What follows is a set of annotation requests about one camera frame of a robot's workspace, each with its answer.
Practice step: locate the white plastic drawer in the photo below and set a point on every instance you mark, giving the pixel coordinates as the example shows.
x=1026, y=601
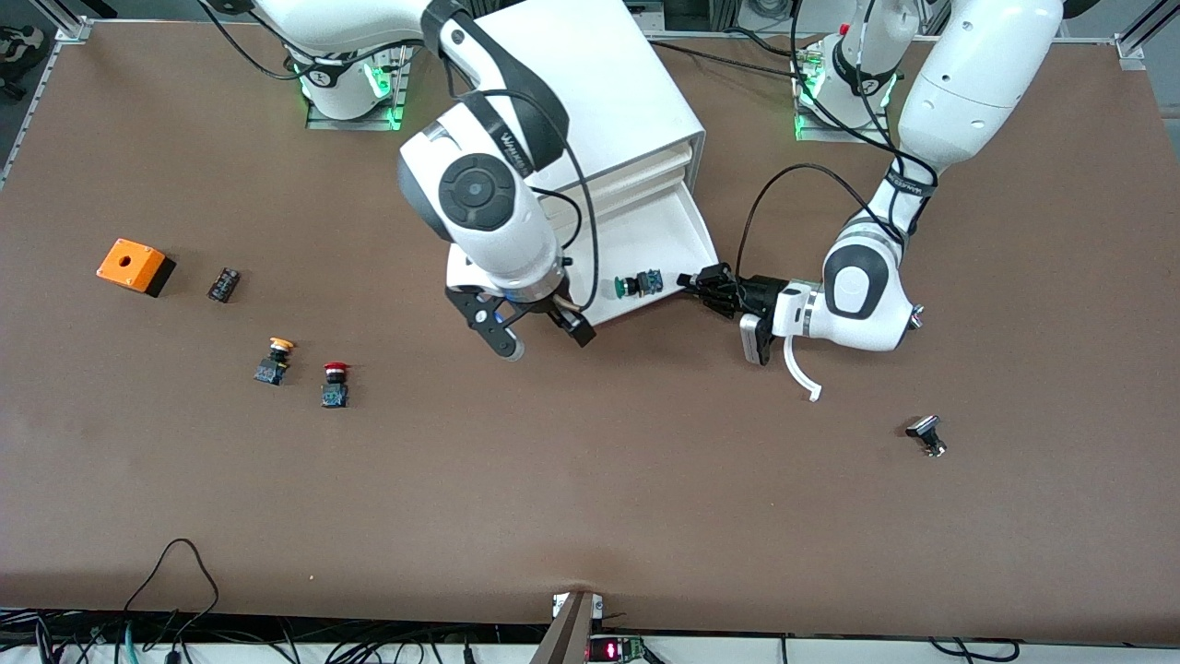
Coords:
x=664, y=240
x=645, y=191
x=645, y=171

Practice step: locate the orange button enclosure box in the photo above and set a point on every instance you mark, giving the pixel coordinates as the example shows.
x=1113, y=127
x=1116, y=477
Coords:
x=129, y=263

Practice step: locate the aluminium frame corner profile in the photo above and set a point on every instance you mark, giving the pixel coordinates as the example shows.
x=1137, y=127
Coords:
x=1134, y=46
x=69, y=23

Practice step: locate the circuit board with red display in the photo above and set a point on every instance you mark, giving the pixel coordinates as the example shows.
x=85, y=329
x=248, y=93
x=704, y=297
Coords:
x=616, y=650

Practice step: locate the white drawer cabinet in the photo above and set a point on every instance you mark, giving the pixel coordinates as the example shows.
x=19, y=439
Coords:
x=627, y=92

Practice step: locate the white curved plastic strip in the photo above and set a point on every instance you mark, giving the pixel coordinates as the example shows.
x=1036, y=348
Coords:
x=800, y=376

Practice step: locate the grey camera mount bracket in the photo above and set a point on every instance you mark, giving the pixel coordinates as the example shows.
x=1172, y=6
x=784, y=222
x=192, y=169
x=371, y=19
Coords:
x=567, y=636

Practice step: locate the yellow push button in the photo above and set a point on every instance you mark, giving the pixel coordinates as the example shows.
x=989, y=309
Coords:
x=269, y=372

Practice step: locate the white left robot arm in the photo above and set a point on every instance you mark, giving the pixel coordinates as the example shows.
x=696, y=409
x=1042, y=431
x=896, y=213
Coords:
x=968, y=83

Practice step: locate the green push button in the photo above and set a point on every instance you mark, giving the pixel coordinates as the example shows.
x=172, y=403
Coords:
x=645, y=282

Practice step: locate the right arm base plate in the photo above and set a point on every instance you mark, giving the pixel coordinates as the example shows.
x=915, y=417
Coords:
x=323, y=123

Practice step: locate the small black contact block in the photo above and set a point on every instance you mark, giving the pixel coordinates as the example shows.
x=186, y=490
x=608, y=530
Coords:
x=224, y=285

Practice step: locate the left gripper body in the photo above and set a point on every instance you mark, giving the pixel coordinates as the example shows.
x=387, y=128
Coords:
x=758, y=293

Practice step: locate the red push button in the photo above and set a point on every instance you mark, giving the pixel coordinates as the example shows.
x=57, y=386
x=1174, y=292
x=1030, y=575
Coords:
x=334, y=395

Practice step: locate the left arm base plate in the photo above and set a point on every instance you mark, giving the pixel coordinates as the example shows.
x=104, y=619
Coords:
x=830, y=136

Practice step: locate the black-headed selector switch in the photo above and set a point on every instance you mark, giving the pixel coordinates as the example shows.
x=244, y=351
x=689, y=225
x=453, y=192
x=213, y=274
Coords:
x=922, y=427

